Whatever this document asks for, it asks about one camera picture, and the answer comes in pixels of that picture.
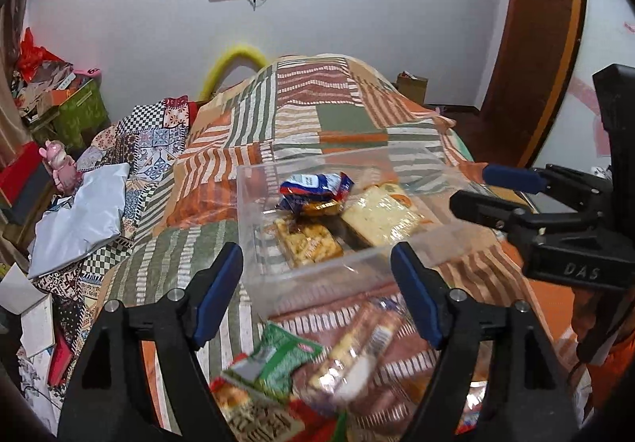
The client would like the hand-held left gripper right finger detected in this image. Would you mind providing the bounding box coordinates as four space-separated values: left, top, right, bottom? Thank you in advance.
390 241 579 442

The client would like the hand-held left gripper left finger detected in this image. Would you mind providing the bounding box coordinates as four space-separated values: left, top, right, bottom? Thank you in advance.
57 242 244 442

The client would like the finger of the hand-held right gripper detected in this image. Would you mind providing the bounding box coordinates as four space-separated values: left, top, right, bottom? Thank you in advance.
483 163 613 212
449 190 586 244

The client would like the clear plastic container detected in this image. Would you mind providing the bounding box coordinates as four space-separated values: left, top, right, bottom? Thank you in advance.
235 144 472 319

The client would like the pale yellow cracker packet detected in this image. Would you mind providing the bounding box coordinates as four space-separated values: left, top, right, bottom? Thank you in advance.
341 184 425 248

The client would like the green snack packet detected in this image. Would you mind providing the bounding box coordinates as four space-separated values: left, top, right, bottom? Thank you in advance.
221 321 325 403

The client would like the clear biscuit packet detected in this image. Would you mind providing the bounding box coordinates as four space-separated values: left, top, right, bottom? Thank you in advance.
308 300 412 405

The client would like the orange pastry packet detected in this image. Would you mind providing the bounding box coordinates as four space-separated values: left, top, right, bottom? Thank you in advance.
273 218 344 268

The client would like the red snack bag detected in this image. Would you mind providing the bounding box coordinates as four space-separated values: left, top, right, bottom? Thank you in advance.
211 377 348 442

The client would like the blue snack packet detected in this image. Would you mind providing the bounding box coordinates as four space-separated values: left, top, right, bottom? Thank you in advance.
276 171 355 217

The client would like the cardboard box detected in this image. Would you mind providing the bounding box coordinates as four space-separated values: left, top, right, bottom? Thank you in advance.
395 71 428 106

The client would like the white cloth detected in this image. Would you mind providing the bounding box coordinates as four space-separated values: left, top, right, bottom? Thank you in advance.
28 162 131 280

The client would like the checkered patchwork quilt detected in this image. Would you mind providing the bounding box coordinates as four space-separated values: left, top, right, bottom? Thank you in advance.
15 95 199 423

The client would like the red book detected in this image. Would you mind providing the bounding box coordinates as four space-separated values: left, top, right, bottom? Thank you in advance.
47 333 75 388

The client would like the white sliding door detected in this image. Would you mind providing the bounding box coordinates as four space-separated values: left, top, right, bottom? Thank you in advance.
536 0 635 185

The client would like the striped patchwork blanket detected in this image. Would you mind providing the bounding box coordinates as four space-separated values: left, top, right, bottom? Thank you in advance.
102 54 591 442

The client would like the white notebook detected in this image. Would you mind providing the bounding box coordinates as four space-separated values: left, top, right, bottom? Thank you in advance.
0 266 55 358

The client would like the pink toy figure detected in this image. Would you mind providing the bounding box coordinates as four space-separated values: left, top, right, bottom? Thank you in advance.
40 140 84 192

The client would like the green patterned box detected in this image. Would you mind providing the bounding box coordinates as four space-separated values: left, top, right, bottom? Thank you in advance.
30 80 110 150

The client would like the yellow foam tube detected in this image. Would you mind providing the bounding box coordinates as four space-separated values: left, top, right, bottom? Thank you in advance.
200 44 269 102

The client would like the red gift box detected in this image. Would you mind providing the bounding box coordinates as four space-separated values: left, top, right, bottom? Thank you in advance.
0 142 53 225

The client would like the pile of paper bags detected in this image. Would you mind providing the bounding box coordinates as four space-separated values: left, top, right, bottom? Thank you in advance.
15 60 95 115

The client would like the red plastic bag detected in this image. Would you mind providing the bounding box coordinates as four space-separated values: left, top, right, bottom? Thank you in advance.
20 28 65 81

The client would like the striped curtain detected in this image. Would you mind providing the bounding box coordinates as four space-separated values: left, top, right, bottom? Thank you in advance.
0 0 35 175

